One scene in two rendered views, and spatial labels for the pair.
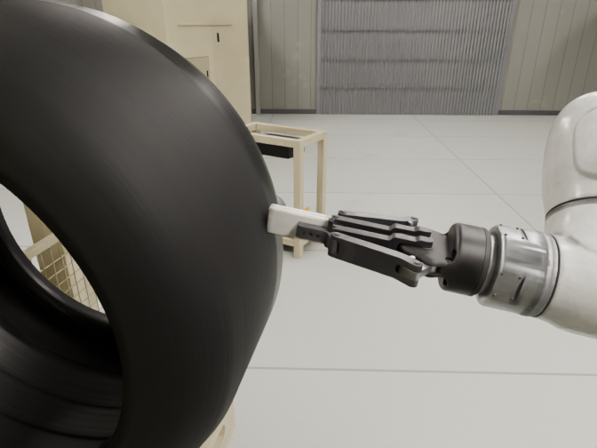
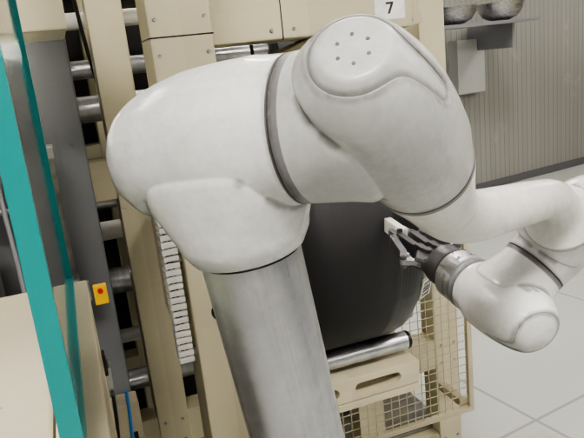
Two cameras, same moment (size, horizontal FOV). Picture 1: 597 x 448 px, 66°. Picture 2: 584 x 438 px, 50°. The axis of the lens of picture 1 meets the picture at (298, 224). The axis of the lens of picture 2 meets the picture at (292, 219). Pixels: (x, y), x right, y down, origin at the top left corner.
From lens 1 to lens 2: 100 cm
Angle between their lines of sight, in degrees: 57
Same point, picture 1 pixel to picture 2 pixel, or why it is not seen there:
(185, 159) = not seen: hidden behind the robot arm
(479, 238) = (441, 252)
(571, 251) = (471, 268)
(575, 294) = (457, 292)
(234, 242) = (340, 225)
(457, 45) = not seen: outside the picture
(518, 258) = (444, 265)
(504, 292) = (439, 284)
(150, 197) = not seen: hidden behind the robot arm
